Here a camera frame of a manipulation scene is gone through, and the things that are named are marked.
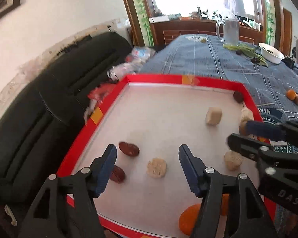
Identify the green vegetable leaves pile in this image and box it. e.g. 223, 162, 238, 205
223, 44, 268, 67

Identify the wooden cabinet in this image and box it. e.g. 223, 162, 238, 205
150, 17, 265, 46

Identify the blue plaid tablecloth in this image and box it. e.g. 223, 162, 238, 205
141, 35, 298, 237

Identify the red shallow box lid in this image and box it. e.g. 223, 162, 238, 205
57, 75, 260, 237

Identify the beige pastry block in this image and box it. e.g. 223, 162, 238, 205
206, 107, 222, 125
224, 151, 243, 171

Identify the round beige pastry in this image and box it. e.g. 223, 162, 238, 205
146, 158, 167, 178

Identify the clear glass mug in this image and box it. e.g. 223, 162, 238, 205
215, 12, 240, 46

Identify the dark red jujube date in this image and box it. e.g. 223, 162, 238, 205
118, 141, 140, 157

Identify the brown kiwi fruit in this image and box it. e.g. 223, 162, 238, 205
238, 121, 249, 136
293, 94, 298, 105

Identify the plastic bags pile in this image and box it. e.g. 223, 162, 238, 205
83, 47, 156, 124

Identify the black pot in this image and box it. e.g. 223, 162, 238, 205
282, 57, 295, 69

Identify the orange tangerine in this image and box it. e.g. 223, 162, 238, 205
178, 194, 229, 237
286, 89, 297, 101

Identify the black sofa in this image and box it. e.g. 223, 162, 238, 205
0, 32, 132, 237

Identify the beige pastry cube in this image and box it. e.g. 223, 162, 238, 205
241, 108, 254, 122

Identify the white bowl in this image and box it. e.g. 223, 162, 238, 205
258, 42, 285, 64

